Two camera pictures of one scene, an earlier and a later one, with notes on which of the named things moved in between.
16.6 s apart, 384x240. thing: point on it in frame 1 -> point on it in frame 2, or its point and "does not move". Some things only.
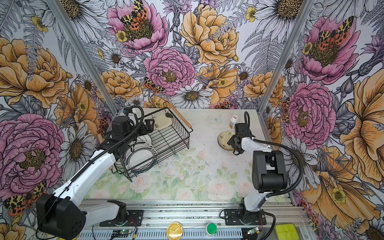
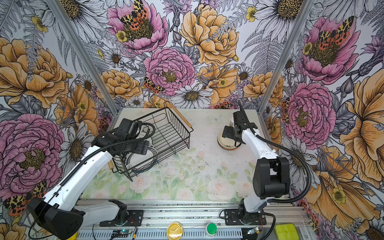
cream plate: [161, 121] -> [226, 143]
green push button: [212, 228] does not move
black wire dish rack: [169, 135] does not move
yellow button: [174, 231] does not move
